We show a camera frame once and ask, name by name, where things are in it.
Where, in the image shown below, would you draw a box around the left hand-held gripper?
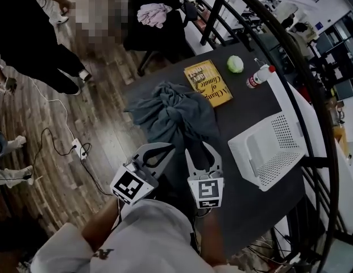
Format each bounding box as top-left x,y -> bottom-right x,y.
110,142 -> 176,207

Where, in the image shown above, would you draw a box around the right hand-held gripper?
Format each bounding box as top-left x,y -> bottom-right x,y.
185,141 -> 225,209

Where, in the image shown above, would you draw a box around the grey clothes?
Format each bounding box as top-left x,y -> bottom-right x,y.
123,80 -> 222,172

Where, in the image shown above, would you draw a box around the white perforated laundry basket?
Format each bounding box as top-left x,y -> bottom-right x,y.
227,111 -> 305,193

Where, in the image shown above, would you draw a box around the person's right forearm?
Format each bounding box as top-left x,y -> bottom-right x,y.
193,208 -> 227,266

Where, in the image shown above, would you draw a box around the person's left forearm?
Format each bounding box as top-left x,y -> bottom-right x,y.
81,196 -> 123,253

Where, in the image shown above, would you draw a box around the white power strip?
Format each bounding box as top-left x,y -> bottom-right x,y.
71,138 -> 89,161

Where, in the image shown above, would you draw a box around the person's white shirt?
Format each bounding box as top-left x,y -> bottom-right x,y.
30,199 -> 217,273

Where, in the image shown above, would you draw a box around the yellow book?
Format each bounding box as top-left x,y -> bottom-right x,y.
184,59 -> 234,109

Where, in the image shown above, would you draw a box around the plastic water bottle red cap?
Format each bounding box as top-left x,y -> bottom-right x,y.
246,64 -> 276,89

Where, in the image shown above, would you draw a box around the green cabbage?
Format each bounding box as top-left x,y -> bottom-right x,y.
226,55 -> 244,74

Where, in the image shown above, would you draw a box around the black office chair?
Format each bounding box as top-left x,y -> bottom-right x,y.
123,0 -> 198,77

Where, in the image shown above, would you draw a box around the black curved railing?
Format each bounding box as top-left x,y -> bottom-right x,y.
176,0 -> 353,273

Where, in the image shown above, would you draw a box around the white floor cable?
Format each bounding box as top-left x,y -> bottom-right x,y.
31,78 -> 78,142

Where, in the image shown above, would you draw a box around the black floor cable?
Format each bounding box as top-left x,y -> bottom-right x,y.
31,127 -> 115,196

